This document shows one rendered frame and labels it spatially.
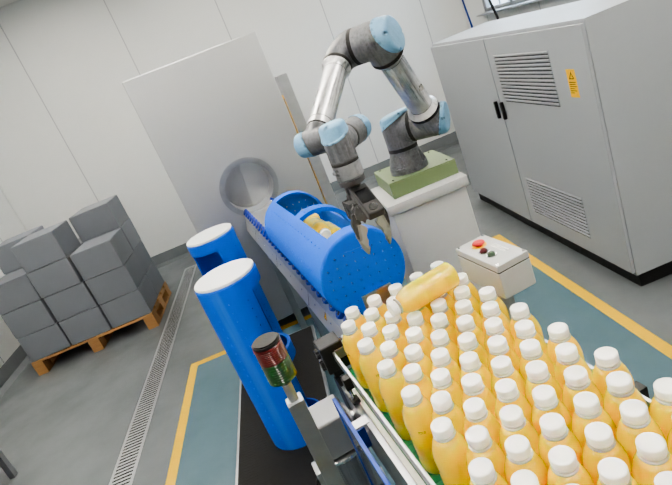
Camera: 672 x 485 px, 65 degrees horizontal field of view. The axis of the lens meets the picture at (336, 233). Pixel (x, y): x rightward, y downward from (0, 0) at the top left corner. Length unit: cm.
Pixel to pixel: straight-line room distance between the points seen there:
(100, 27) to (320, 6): 254
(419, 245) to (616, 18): 146
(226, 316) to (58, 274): 318
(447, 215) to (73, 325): 411
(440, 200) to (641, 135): 132
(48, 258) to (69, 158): 216
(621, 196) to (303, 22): 469
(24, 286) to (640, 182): 480
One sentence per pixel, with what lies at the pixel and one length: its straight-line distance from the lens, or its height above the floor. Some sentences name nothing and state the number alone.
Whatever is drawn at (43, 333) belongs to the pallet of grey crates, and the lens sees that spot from 558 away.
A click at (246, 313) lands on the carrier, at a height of 88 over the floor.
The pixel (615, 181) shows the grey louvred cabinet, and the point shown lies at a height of 64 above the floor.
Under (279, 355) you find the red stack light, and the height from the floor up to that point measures 123.
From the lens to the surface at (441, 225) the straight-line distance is 203.
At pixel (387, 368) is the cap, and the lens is 118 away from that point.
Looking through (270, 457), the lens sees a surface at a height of 15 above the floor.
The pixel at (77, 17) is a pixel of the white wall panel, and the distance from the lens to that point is 703.
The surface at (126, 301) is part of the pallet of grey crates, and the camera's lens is 525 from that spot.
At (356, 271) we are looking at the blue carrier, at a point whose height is 111.
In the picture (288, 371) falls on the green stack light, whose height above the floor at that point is 118.
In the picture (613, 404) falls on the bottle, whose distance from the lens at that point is 103.
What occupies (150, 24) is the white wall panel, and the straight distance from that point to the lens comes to 685.
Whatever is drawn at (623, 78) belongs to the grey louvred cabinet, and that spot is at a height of 112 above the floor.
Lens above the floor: 175
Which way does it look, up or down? 19 degrees down
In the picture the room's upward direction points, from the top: 22 degrees counter-clockwise
